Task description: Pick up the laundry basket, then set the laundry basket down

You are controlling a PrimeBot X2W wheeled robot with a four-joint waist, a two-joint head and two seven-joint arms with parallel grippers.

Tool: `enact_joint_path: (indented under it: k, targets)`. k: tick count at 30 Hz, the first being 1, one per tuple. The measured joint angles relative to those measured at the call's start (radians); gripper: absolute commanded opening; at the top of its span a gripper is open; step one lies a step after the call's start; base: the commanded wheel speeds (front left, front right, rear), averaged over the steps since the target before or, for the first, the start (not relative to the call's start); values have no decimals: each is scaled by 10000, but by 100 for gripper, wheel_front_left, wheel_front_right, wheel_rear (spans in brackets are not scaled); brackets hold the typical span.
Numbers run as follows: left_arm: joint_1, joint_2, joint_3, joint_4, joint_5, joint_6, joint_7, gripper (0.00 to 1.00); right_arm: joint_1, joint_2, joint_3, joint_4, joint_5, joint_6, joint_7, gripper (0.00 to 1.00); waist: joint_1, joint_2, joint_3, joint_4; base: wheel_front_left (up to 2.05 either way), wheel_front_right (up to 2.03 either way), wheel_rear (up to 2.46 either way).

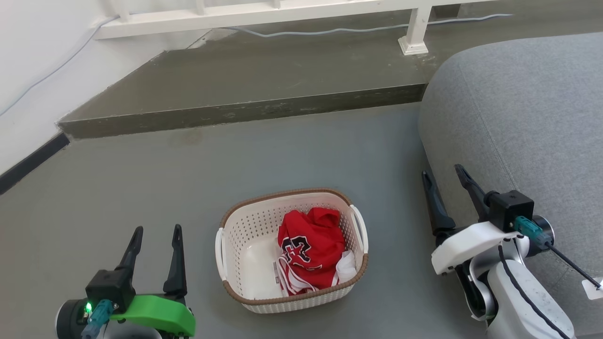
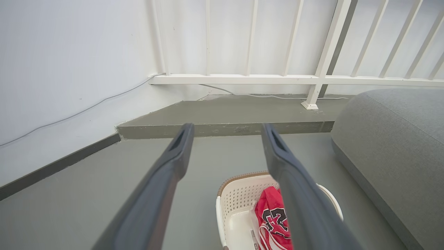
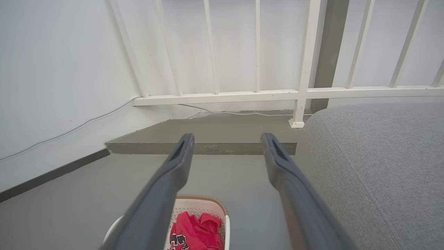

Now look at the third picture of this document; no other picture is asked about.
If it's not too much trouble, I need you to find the white railing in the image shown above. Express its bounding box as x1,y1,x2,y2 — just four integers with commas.
108,0,444,129

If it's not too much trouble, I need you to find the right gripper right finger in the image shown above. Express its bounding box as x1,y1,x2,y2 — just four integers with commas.
260,133,358,250

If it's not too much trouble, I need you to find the raised concrete step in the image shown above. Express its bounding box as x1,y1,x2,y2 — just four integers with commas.
105,110,313,156

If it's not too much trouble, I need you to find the grey fabric sofa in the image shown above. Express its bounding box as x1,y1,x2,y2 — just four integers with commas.
295,102,444,250

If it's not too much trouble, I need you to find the white perforated laundry basket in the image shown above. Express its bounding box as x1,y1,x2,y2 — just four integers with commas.
102,195,230,250

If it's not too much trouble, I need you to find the black baseboard strip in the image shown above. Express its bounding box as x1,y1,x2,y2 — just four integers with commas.
0,149,111,203

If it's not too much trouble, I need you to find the red basketball jersey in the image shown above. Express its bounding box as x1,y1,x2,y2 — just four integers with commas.
169,212,224,250

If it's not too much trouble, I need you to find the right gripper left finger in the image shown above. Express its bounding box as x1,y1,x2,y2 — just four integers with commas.
100,134,195,250

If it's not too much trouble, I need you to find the thin grey cable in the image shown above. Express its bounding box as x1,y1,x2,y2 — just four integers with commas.
0,97,313,162

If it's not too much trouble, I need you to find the dark grey pillar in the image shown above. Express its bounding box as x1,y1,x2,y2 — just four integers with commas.
310,0,350,114

